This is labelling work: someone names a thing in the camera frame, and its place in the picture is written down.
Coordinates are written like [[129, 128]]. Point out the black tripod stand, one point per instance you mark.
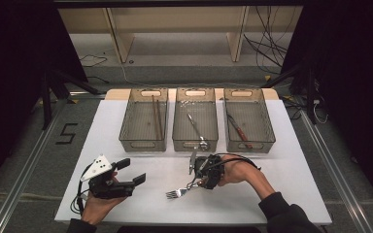
[[47, 103]]

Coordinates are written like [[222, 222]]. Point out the person's left hand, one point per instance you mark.
[[94, 210]]

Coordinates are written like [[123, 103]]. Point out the light wooden shelf unit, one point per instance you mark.
[[175, 19]]

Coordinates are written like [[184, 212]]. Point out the black metal stand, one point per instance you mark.
[[309, 93]]

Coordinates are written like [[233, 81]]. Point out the black curtain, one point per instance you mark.
[[13, 64], [353, 64]]

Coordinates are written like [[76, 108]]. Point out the smoky translucent plastic bin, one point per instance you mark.
[[204, 116], [139, 121], [255, 119]]

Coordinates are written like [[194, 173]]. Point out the person's right hand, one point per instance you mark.
[[238, 170]]

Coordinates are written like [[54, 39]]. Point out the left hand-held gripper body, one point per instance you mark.
[[98, 166]]

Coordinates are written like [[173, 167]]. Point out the metal spoon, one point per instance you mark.
[[196, 127]]

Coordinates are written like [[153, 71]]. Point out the aluminium floor rail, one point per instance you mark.
[[22, 181], [336, 174]]

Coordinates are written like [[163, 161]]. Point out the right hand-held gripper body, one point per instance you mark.
[[212, 168]]

